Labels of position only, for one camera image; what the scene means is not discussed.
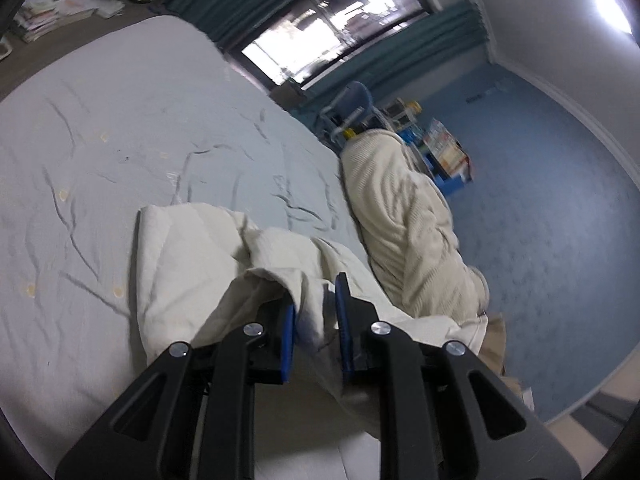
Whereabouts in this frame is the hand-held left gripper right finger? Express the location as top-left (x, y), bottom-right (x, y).
top-left (334, 272), bottom-right (583, 480)

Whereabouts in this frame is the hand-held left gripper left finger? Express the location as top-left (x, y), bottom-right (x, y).
top-left (55, 300), bottom-right (297, 480)

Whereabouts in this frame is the cream hooded jacket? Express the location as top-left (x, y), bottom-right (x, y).
top-left (136, 202), bottom-right (493, 480)

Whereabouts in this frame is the cream waffle blanket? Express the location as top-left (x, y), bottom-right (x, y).
top-left (340, 129), bottom-right (492, 320)

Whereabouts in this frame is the blue bookshelf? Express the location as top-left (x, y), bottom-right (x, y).
top-left (390, 100), bottom-right (474, 197)

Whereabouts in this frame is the row of books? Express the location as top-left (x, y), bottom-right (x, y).
top-left (424, 117), bottom-right (472, 182)

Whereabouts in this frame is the blue chair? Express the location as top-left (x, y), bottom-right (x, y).
top-left (314, 80), bottom-right (374, 142)

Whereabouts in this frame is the bed with blue sheet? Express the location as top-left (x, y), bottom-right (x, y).
top-left (0, 14), bottom-right (383, 467)

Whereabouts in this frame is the narrow teal curtain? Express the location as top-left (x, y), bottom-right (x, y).
top-left (304, 2), bottom-right (490, 107)

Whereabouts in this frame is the dark framed window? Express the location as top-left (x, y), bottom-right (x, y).
top-left (241, 0), bottom-right (432, 89)

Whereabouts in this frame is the stack of papers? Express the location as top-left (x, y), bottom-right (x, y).
top-left (12, 0), bottom-right (126, 43)

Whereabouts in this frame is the ceiling light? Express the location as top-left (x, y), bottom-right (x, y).
top-left (592, 0), bottom-right (634, 36)

